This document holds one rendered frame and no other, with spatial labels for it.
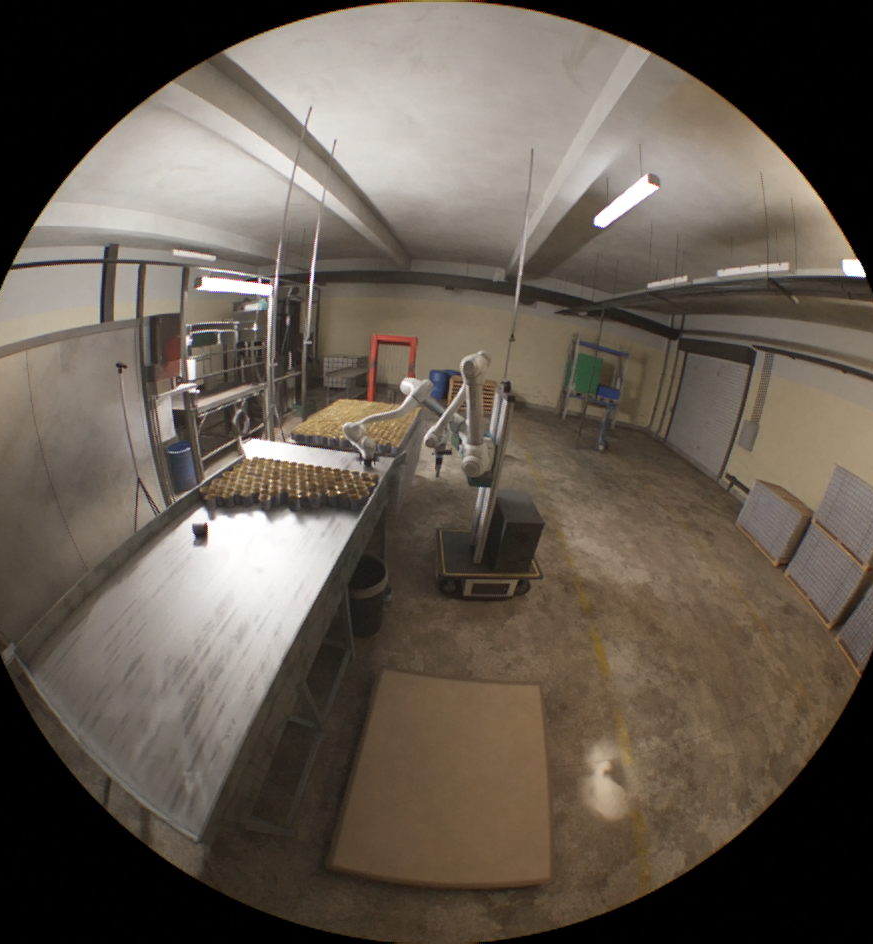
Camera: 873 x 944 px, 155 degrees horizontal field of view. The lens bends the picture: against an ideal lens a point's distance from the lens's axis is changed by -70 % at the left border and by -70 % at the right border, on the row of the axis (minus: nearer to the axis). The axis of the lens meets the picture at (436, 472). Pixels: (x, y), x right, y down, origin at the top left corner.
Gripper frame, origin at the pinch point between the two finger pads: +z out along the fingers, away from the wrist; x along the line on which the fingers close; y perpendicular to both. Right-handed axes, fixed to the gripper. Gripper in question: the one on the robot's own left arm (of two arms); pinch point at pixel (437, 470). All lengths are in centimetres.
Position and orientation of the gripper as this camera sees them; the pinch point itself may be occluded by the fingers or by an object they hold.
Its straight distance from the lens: 237.6
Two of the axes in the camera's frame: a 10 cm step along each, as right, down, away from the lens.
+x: 0.4, 4.2, -9.1
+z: -1.1, 9.0, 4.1
